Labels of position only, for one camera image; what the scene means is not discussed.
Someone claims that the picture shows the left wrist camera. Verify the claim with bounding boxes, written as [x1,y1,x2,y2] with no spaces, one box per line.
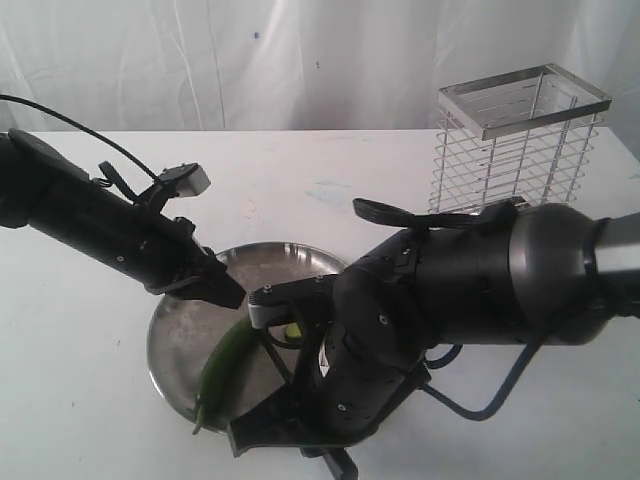
[135,163,211,213]

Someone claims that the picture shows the black camera cable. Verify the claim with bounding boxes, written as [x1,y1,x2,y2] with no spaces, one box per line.
[419,339,541,421]

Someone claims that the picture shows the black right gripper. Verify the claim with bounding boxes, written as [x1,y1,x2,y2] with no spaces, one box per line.
[227,329,425,457]

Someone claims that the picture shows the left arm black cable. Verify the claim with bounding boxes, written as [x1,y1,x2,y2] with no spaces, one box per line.
[0,93,161,181]

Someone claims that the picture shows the green cucumber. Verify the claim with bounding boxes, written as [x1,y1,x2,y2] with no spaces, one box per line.
[192,317,256,435]

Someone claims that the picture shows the round steel plate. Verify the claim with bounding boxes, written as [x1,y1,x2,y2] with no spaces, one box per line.
[147,242,347,434]

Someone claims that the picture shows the chrome wire utensil holder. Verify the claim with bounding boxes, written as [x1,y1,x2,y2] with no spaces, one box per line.
[429,63,612,214]

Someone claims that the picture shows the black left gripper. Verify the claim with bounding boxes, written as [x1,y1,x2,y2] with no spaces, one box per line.
[124,215,244,308]

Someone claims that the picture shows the white backdrop curtain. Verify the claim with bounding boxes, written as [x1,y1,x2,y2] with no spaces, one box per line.
[1,1,639,131]

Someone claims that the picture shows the black handled knife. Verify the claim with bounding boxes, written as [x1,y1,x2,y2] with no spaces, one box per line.
[259,330,359,480]

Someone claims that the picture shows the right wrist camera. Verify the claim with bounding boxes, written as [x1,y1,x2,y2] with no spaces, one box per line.
[248,274,338,350]

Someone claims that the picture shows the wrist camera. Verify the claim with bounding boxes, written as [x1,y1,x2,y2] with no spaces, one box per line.
[135,163,211,213]
[248,274,338,350]

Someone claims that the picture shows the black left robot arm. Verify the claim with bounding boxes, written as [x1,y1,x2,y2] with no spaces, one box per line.
[1,129,245,309]

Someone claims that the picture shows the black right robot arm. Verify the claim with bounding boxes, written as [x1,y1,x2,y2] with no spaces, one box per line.
[228,198,639,456]

